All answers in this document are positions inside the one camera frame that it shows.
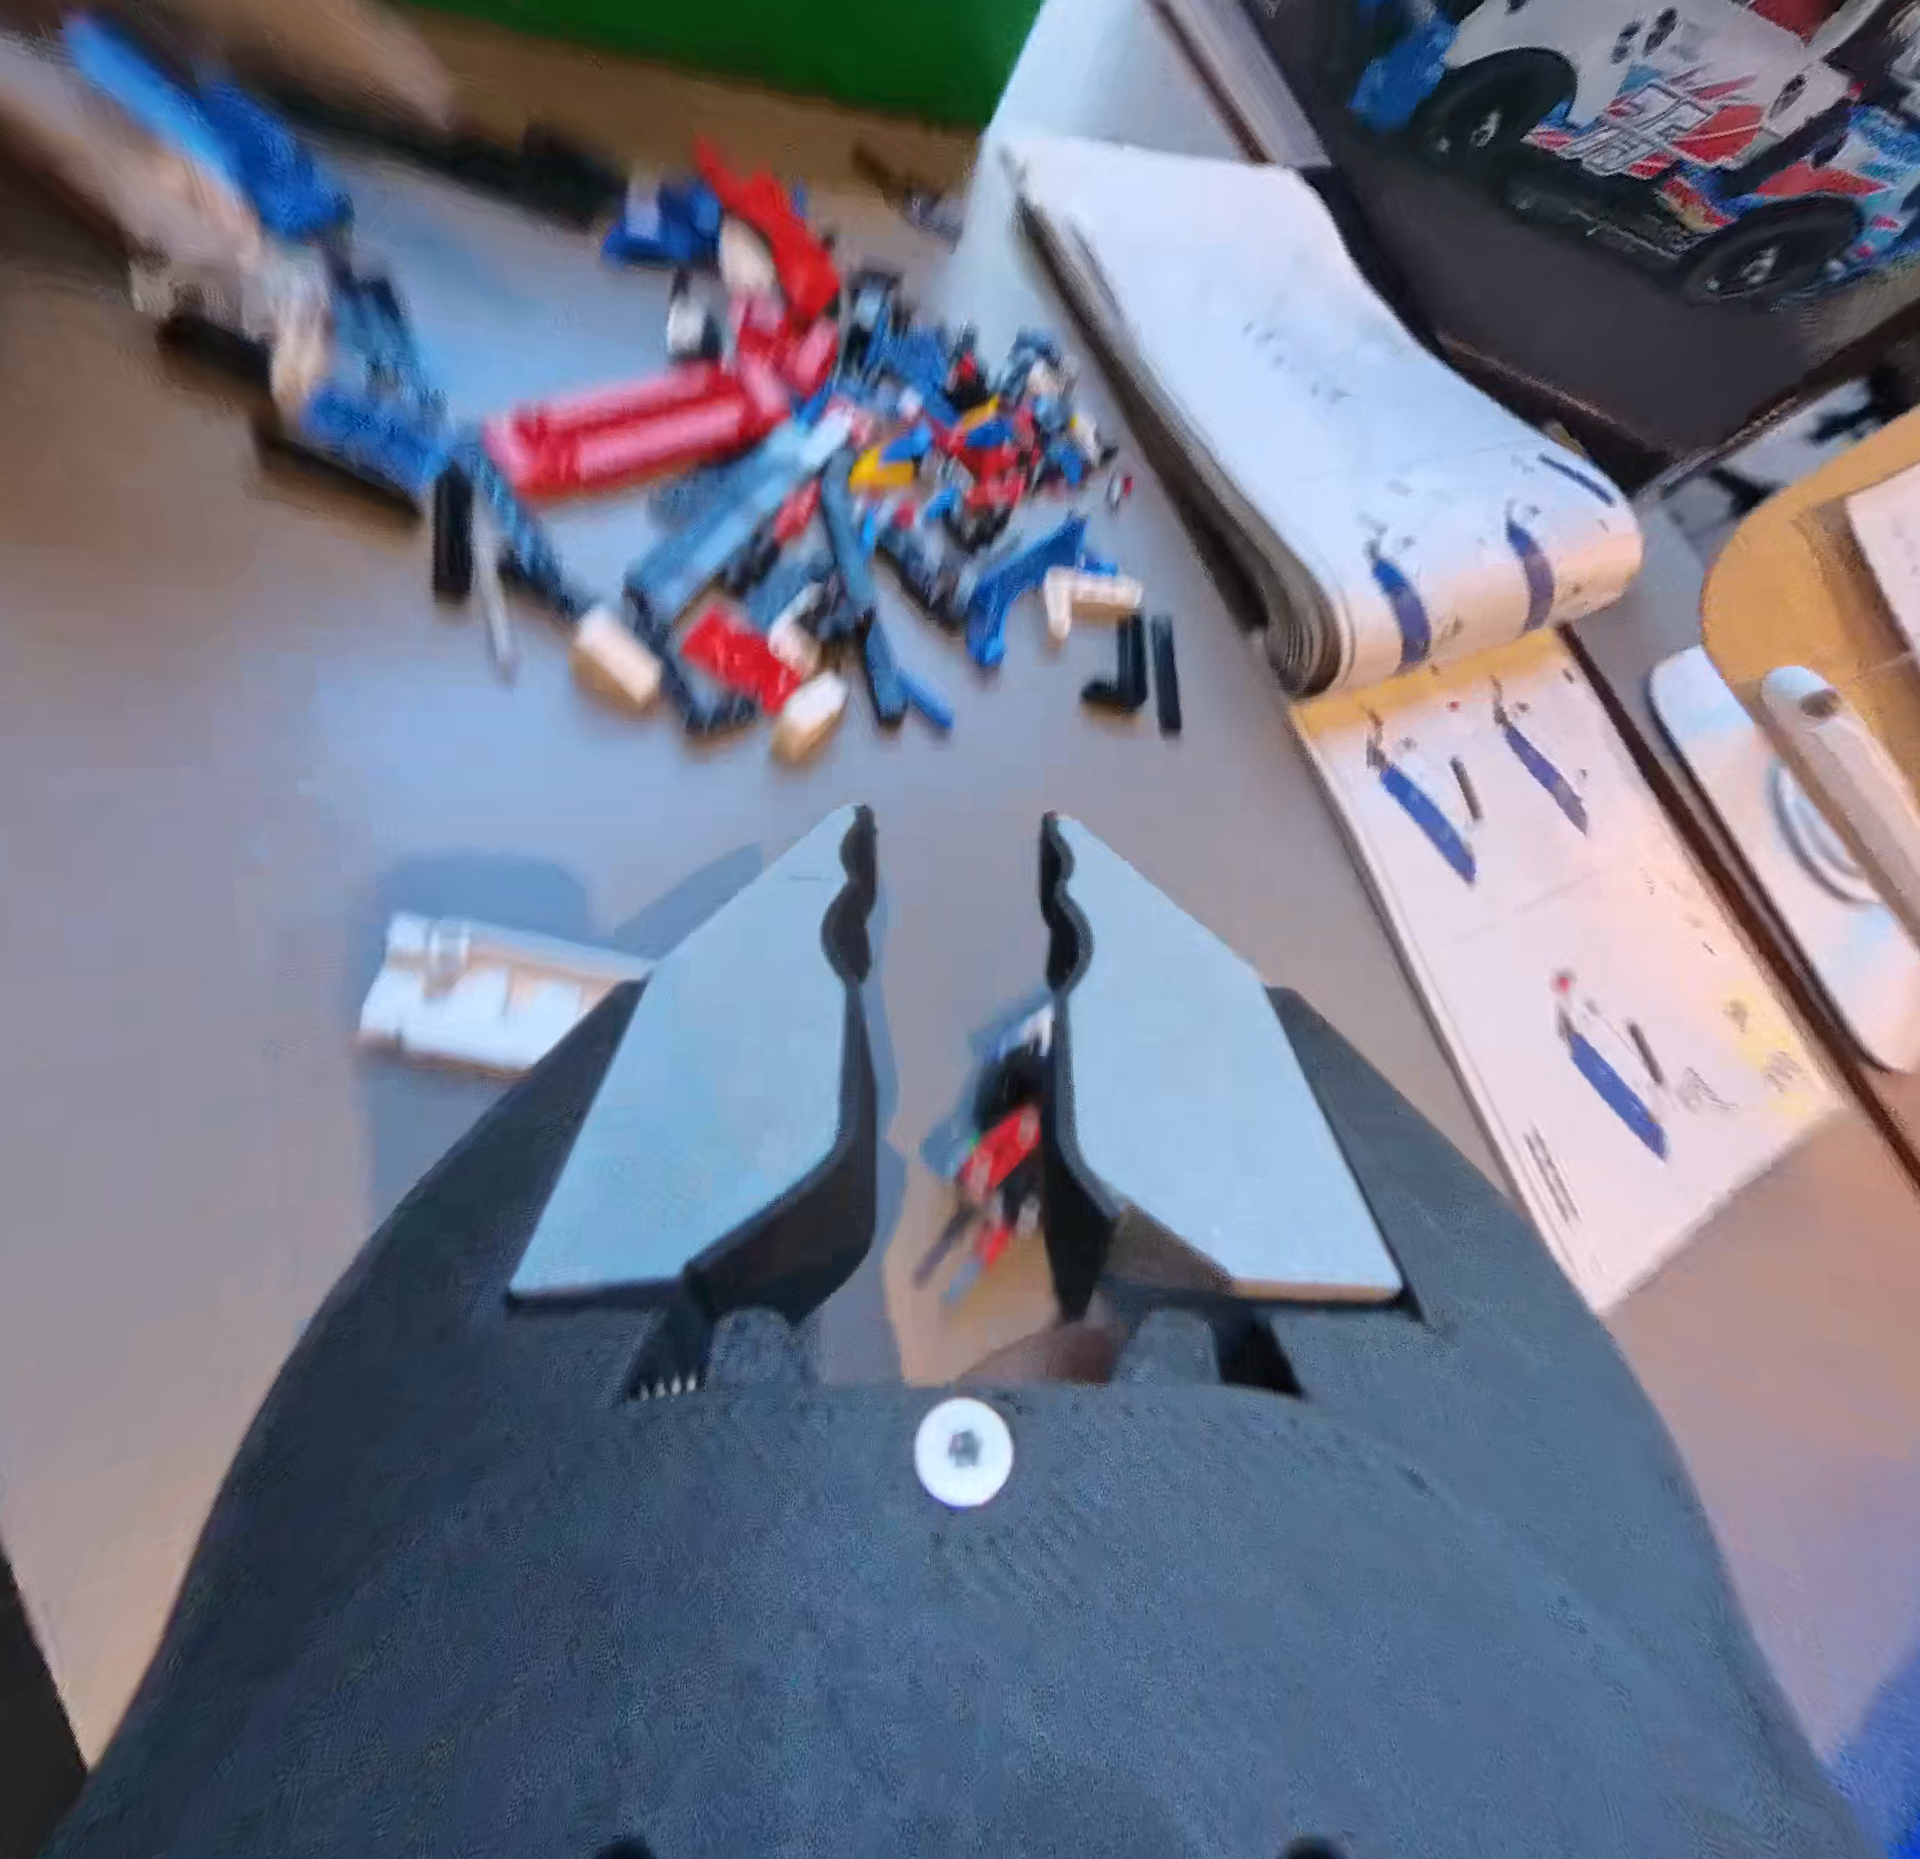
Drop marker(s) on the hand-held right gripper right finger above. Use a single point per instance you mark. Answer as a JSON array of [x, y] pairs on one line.
[[1201, 1124]]

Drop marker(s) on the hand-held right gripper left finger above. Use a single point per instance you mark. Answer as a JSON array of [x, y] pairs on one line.
[[707, 1109]]

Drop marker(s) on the white long toy panel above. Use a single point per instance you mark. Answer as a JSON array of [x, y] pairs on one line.
[[482, 990]]

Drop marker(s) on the pile of mixed toy bricks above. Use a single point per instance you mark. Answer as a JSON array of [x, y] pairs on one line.
[[841, 540]]

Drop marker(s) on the grey desk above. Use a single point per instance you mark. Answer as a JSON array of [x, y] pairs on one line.
[[301, 720]]

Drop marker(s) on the partly built toy car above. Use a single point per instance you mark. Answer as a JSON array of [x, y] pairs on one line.
[[999, 1124]]

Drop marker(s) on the black straight toy beam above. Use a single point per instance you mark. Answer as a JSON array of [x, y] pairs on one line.
[[1166, 674]]

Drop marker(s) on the black angled toy beam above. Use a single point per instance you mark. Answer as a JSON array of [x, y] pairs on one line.
[[1121, 674]]

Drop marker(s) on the white angled toy beam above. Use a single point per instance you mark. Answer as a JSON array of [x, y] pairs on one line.
[[1092, 599]]

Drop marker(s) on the blue curved toy panel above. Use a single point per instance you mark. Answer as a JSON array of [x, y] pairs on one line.
[[1028, 577]]

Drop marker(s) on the red long toy panel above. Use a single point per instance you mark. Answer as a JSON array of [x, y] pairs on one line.
[[632, 427]]

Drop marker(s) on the thick building instruction booklet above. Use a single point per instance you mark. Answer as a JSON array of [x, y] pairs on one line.
[[1276, 390]]

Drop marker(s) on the printed instruction sheet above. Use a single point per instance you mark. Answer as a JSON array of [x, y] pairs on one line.
[[1895, 540]]

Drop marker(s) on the green plastic bin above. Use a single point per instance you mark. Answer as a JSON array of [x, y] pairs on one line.
[[707, 15]]

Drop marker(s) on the black toy car box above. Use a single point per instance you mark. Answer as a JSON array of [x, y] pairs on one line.
[[1652, 90]]

